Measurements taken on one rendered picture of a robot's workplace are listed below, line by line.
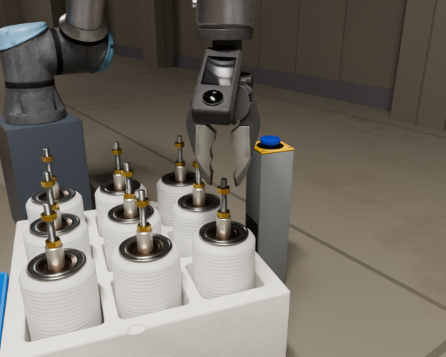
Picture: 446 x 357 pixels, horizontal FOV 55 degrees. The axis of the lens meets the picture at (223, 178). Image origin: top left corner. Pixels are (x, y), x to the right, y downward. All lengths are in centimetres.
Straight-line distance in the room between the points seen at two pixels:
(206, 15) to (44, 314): 42
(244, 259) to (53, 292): 26
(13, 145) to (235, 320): 72
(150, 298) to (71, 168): 65
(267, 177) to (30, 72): 63
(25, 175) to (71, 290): 62
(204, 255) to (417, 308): 52
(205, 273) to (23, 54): 72
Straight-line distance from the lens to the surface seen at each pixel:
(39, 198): 83
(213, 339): 65
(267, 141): 84
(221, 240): 63
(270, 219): 88
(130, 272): 60
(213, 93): 49
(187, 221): 72
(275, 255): 93
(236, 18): 55
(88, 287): 61
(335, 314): 93
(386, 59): 277
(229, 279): 64
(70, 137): 117
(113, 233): 70
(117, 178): 82
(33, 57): 115
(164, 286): 61
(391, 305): 98
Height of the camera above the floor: 57
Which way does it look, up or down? 22 degrees down
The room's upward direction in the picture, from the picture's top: straight up
